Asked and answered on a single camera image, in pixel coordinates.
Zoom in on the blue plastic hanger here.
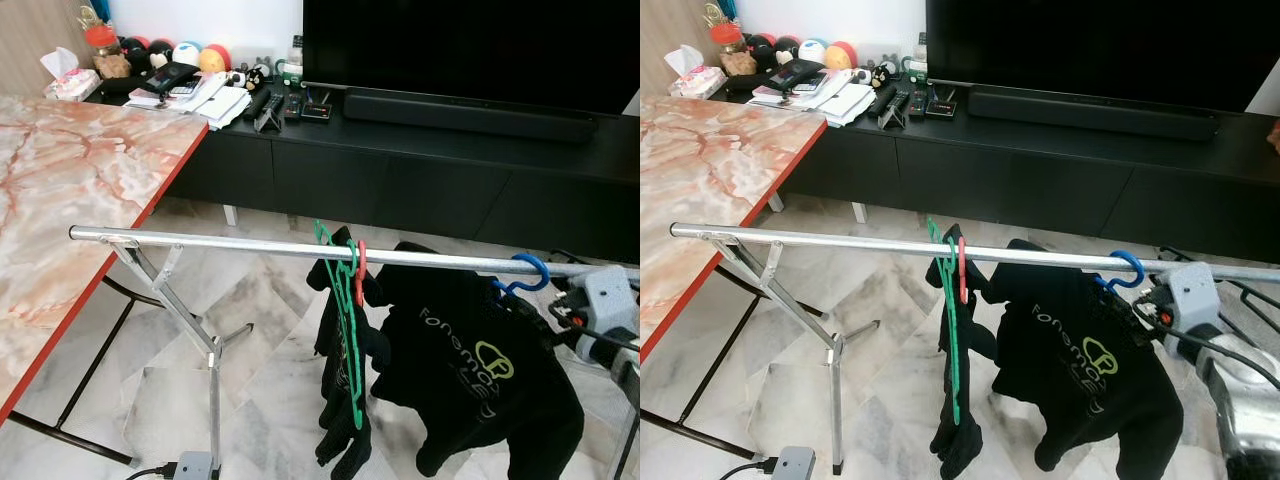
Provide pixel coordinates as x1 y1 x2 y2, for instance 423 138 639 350
1095 249 1147 293
492 252 552 298

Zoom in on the black printed T-shirt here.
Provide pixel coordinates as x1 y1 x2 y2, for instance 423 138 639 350
985 238 1186 476
305 254 393 480
369 240 587 479
928 224 1003 480

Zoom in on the green plastic hanger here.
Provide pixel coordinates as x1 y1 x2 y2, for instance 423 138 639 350
926 216 966 426
312 219 367 432

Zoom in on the black TV console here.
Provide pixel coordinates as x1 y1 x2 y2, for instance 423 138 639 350
85 78 640 265
735 78 1280 263

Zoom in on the black soundbar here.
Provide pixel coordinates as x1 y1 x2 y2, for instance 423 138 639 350
967 88 1221 142
342 89 600 145

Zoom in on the silver clothes rack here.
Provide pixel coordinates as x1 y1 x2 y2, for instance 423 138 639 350
68 225 640 479
670 222 1280 476

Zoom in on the black television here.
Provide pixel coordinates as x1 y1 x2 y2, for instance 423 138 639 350
925 0 1280 113
302 0 640 117

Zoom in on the white tissue box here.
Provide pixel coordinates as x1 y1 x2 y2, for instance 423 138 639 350
664 44 728 99
41 46 102 102

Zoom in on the red lidded jar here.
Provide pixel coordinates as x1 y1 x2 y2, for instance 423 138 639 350
82 22 123 79
709 20 746 76

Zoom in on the bottle in green holder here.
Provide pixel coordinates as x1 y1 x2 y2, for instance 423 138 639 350
278 35 306 86
903 32 929 83

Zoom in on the white paper stack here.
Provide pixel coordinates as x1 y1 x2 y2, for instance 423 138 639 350
124 72 252 132
750 72 876 128

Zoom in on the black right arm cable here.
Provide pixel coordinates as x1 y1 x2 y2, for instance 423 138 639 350
1135 300 1280 391
572 322 640 353

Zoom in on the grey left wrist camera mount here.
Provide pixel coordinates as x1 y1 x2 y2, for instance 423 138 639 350
173 451 217 480
770 446 816 480

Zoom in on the light wood wall cabinet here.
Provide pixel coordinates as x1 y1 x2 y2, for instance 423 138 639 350
0 0 113 98
640 0 736 96

